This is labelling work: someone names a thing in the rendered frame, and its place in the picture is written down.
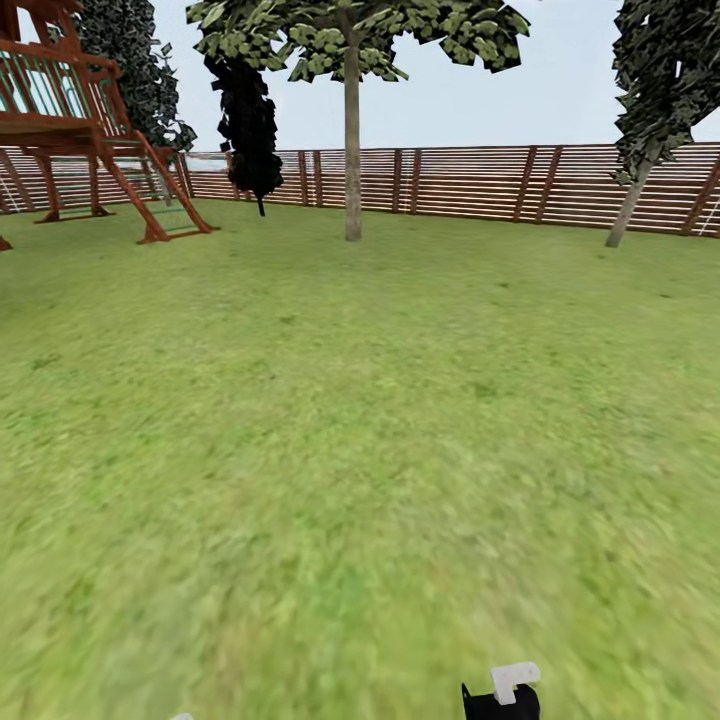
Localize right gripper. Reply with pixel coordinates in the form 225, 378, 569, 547
463, 688, 539, 720

